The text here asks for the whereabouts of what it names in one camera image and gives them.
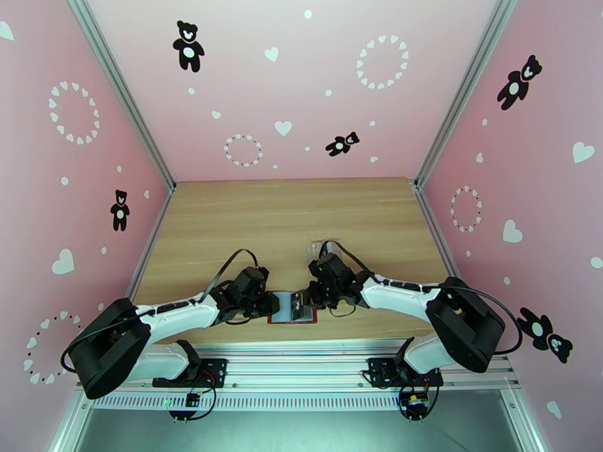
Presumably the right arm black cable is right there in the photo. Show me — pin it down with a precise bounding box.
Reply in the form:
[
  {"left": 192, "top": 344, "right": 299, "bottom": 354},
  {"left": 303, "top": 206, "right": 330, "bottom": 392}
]
[{"left": 320, "top": 240, "right": 524, "bottom": 358}]

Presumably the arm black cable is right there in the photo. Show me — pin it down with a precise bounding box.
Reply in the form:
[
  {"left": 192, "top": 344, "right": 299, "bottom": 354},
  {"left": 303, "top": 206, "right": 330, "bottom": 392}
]
[
  {"left": 60, "top": 249, "right": 265, "bottom": 377},
  {"left": 320, "top": 240, "right": 524, "bottom": 358}
]

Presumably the right base power cable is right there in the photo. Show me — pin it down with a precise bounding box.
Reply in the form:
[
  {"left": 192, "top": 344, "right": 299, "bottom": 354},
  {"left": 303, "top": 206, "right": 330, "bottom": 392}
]
[{"left": 397, "top": 365, "right": 447, "bottom": 423}]

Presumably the right aluminium table side rail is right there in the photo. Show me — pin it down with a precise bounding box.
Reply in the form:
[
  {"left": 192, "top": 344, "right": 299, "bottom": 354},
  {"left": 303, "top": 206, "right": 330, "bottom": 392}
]
[{"left": 413, "top": 185, "right": 462, "bottom": 279}]

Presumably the red leather card holder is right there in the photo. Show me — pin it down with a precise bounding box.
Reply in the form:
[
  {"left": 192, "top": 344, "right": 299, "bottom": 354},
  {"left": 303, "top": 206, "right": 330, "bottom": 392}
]
[{"left": 267, "top": 289, "right": 317, "bottom": 326}]

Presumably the right aluminium frame post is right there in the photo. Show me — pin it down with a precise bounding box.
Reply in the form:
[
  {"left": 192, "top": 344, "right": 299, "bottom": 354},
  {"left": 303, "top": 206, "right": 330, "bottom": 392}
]
[{"left": 413, "top": 0, "right": 524, "bottom": 191}]

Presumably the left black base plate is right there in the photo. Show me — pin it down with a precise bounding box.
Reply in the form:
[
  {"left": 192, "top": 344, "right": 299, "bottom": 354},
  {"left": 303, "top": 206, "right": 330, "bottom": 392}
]
[{"left": 152, "top": 357, "right": 229, "bottom": 389}]

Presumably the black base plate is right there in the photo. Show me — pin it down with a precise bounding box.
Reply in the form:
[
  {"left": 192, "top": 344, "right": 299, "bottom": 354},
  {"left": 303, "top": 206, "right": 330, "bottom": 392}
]
[
  {"left": 152, "top": 357, "right": 229, "bottom": 389},
  {"left": 367, "top": 357, "right": 445, "bottom": 389}
]

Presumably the left aluminium frame post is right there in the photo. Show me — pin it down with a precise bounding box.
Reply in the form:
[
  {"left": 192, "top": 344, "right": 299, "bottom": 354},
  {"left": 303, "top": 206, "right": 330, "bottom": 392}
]
[{"left": 63, "top": 0, "right": 178, "bottom": 195}]

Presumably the left aluminium table side rail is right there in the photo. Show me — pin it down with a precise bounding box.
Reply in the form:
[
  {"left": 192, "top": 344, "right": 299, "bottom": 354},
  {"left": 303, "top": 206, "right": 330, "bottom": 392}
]
[{"left": 126, "top": 191, "right": 176, "bottom": 301}]

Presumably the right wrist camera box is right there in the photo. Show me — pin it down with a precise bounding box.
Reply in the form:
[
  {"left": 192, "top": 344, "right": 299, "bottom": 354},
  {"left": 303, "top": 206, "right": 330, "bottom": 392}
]
[{"left": 308, "top": 252, "right": 354, "bottom": 287}]

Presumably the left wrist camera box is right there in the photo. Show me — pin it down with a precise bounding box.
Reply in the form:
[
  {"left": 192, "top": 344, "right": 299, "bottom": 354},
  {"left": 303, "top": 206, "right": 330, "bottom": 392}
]
[{"left": 233, "top": 266, "right": 271, "bottom": 300}]

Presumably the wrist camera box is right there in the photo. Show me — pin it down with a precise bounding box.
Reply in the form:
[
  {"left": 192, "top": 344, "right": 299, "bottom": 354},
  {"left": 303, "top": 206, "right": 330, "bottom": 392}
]
[
  {"left": 308, "top": 252, "right": 354, "bottom": 287},
  {"left": 233, "top": 266, "right": 271, "bottom": 300}
]

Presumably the perforated metal strip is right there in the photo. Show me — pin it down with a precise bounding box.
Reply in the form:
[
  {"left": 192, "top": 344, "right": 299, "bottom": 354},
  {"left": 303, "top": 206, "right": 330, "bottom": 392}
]
[{"left": 89, "top": 394, "right": 517, "bottom": 413}]

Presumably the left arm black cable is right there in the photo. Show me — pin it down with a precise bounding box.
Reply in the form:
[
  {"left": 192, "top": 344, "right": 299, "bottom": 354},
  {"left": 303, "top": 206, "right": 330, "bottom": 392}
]
[{"left": 60, "top": 249, "right": 265, "bottom": 377}]

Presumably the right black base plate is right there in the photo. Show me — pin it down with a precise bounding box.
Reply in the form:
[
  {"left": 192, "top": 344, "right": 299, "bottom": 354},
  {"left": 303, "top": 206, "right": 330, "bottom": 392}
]
[{"left": 367, "top": 357, "right": 445, "bottom": 389}]

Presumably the right black yellow connector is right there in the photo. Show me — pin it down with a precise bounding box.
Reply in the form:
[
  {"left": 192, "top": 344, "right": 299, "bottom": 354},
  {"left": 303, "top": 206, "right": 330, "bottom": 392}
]
[{"left": 400, "top": 390, "right": 432, "bottom": 421}]

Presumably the aluminium table edge rail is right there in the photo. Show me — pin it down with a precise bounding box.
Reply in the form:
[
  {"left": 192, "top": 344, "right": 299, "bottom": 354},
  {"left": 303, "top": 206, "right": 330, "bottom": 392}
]
[{"left": 75, "top": 340, "right": 522, "bottom": 396}]

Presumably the left base power cable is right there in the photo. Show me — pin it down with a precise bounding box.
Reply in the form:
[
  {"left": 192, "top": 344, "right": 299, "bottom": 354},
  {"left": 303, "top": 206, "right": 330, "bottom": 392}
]
[{"left": 168, "top": 368, "right": 219, "bottom": 423}]

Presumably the aluminium frame post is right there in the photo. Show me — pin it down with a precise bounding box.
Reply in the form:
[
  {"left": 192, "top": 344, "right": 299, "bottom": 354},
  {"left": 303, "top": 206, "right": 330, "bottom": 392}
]
[
  {"left": 413, "top": 0, "right": 524, "bottom": 191},
  {"left": 63, "top": 0, "right": 178, "bottom": 195}
]

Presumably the aluminium table side rail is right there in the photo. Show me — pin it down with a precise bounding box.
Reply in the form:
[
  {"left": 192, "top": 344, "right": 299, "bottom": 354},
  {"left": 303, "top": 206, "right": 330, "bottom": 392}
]
[
  {"left": 413, "top": 185, "right": 462, "bottom": 279},
  {"left": 126, "top": 191, "right": 176, "bottom": 301}
]

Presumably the base power cable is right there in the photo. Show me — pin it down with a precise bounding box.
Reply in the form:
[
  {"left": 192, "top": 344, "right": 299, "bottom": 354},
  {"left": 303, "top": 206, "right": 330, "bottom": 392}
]
[
  {"left": 168, "top": 368, "right": 219, "bottom": 423},
  {"left": 397, "top": 365, "right": 447, "bottom": 423}
]

